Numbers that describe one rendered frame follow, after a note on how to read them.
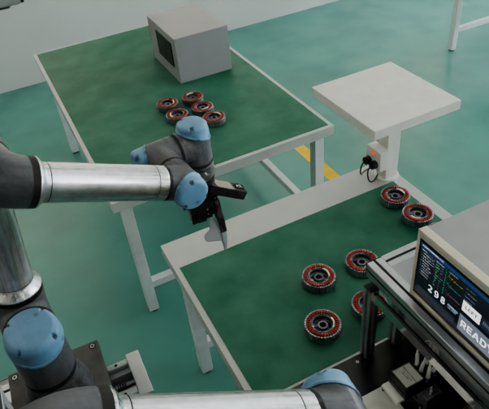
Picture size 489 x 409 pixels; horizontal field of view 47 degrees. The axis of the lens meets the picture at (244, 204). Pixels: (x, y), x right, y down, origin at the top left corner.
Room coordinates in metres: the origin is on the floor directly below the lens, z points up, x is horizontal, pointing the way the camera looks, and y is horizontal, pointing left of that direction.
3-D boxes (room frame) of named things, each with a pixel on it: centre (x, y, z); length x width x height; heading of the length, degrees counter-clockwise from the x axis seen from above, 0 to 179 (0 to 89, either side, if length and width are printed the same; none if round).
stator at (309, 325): (1.10, -0.20, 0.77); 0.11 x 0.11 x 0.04
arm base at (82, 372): (0.78, 0.47, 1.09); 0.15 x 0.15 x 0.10
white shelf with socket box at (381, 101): (1.72, -0.52, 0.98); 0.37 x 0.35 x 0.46; 23
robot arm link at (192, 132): (1.14, 0.10, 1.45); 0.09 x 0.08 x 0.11; 119
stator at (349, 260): (1.35, -0.38, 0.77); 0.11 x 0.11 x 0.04
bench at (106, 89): (2.93, 0.40, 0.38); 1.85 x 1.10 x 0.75; 23
